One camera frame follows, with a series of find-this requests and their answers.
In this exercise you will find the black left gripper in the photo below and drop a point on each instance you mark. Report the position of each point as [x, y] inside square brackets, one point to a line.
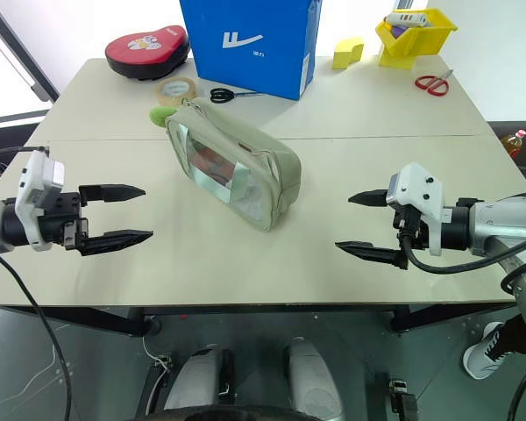
[68, 223]

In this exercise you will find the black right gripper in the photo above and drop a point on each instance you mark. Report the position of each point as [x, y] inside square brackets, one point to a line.
[414, 228]

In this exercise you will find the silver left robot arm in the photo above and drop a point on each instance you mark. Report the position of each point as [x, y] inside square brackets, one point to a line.
[13, 223]

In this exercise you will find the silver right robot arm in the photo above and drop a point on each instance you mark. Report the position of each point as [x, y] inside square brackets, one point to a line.
[499, 223]

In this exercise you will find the red item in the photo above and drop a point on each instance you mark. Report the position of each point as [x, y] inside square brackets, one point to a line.
[210, 162]

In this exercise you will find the beige zippered pouch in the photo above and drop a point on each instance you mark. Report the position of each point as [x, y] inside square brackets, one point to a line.
[263, 153]

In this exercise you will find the yellow plastic storage bin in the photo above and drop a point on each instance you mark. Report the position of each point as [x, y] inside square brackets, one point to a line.
[414, 41]

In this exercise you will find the green plush object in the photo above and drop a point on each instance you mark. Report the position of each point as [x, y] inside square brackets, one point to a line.
[158, 115]

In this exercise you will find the brown packing tape roll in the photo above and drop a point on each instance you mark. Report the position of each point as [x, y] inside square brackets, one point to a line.
[177, 90]

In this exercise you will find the amber bottle red cap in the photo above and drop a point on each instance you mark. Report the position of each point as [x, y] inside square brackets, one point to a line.
[513, 145]

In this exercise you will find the grey right robot leg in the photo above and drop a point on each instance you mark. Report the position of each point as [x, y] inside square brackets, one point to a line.
[313, 377]

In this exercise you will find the grey robot leg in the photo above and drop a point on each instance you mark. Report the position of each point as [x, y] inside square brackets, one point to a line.
[193, 381]
[313, 377]

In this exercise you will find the white sneaker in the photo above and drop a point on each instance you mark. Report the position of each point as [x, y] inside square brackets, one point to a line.
[482, 351]

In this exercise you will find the yellow foam block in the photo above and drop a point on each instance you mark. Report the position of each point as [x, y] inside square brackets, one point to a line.
[345, 54]

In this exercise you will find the grey left robot leg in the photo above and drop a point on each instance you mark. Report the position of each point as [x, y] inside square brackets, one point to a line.
[193, 381]

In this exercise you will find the black trouser leg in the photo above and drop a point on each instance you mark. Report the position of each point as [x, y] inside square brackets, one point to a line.
[523, 335]

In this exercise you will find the purple item in bin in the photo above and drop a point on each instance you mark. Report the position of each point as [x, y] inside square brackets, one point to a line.
[397, 30]

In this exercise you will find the white tool in bin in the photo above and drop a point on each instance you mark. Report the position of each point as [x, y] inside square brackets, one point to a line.
[407, 18]

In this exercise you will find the blue cardboard box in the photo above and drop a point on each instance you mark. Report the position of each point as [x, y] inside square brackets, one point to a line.
[245, 44]

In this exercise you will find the dark rounded robot torso edge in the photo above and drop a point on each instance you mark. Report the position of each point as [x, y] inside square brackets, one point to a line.
[232, 414]

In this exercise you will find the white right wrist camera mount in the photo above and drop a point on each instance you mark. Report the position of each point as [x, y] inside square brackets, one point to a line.
[416, 184]

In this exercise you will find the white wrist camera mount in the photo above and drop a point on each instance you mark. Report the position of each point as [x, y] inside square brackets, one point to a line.
[416, 184]
[41, 173]

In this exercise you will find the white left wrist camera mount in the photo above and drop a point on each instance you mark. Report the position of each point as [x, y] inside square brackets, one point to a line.
[41, 173]

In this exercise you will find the black table frame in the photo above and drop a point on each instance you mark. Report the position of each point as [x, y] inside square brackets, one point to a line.
[114, 322]

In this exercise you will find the black floor bracket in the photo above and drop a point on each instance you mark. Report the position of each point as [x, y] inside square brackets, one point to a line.
[403, 397]
[151, 390]

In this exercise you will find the grey window frame post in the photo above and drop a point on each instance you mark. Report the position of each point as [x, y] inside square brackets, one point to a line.
[22, 57]

